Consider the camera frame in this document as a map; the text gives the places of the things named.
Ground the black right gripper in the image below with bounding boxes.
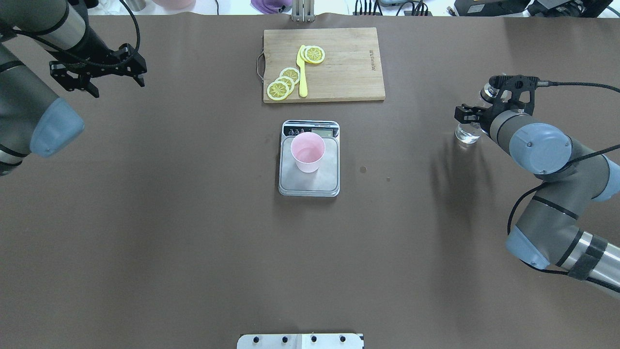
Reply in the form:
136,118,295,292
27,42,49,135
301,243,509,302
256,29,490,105
454,99,510,136

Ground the lemon slice near knife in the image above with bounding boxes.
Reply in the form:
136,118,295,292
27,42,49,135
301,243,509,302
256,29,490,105
279,67,300,84

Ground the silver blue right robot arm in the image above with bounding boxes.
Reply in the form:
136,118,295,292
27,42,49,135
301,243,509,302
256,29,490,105
455,104,619,297

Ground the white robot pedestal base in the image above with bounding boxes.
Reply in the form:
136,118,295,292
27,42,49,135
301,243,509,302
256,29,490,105
236,333,365,349

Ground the lemon slice far end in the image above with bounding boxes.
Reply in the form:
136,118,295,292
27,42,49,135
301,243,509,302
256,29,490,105
266,81,291,101

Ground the pink plastic cup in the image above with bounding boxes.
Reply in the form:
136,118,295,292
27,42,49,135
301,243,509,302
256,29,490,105
291,132,326,173

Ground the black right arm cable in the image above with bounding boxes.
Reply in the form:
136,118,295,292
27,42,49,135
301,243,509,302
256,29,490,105
535,80,620,94

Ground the aluminium frame post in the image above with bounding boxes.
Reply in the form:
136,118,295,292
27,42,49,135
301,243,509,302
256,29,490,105
292,0,316,23

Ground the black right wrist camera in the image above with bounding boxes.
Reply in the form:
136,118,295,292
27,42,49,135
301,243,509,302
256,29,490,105
488,75,540,115

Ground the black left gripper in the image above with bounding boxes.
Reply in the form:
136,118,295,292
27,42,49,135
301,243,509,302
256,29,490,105
49,25,124,98

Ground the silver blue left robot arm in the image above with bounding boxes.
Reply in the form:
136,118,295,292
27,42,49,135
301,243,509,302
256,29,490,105
0,0,146,176

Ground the lemon slice near handle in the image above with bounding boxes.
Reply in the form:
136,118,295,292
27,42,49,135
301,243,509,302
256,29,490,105
301,46,326,64

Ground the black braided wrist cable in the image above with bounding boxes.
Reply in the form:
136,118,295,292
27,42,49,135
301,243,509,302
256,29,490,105
10,0,141,68

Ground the glass sauce bottle metal cap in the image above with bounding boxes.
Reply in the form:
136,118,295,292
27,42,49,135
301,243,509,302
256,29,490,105
455,82,499,145

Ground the bamboo cutting board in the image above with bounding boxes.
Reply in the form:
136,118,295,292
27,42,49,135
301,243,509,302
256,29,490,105
263,27,386,103

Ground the purple cloth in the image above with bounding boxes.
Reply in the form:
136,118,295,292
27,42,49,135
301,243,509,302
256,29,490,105
250,0,293,14

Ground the yellow plastic knife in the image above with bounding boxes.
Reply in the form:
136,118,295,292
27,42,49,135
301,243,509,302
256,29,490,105
296,45,308,98

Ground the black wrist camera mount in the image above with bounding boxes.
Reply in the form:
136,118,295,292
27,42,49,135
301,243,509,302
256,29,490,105
112,43,148,88

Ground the silver digital kitchen scale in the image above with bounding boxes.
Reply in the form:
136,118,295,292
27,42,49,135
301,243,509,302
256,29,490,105
278,120,341,197

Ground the steel tumbler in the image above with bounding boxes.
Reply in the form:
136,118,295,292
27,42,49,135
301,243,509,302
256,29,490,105
125,0,146,13

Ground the lemon slice middle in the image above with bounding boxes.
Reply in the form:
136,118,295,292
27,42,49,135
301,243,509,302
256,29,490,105
276,77,296,92

